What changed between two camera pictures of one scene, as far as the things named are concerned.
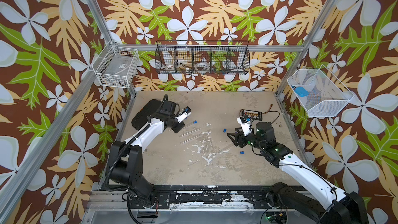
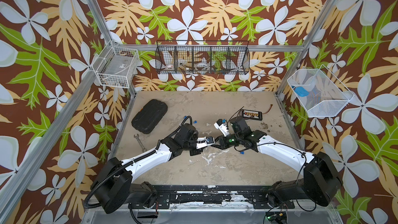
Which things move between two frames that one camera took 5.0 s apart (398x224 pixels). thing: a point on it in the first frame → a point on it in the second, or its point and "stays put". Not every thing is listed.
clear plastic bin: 327,97 stays put
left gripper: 176,129 → 195,135
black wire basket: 202,57 stays put
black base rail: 178,196 stays put
